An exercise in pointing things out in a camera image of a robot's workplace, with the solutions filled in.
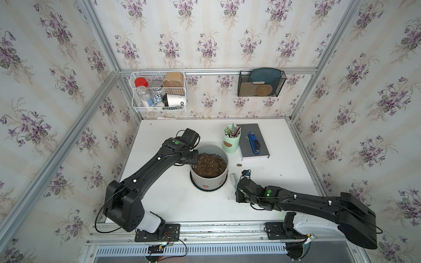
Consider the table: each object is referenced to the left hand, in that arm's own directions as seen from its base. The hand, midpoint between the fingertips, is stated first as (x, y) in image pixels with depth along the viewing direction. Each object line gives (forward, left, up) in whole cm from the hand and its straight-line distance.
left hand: (195, 161), depth 82 cm
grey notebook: (+15, -30, -9) cm, 35 cm away
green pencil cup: (+14, -19, +4) cm, 24 cm away
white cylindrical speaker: (+32, +13, +13) cm, 37 cm away
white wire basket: (+37, +22, +16) cm, 46 cm away
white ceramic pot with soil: (-4, -8, -4) cm, 10 cm away
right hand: (-13, -21, -11) cm, 27 cm away
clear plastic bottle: (+32, +30, +15) cm, 47 cm away
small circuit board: (-35, +17, -17) cm, 43 cm away
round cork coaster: (+40, -41, +15) cm, 59 cm away
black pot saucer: (-11, -5, -11) cm, 16 cm away
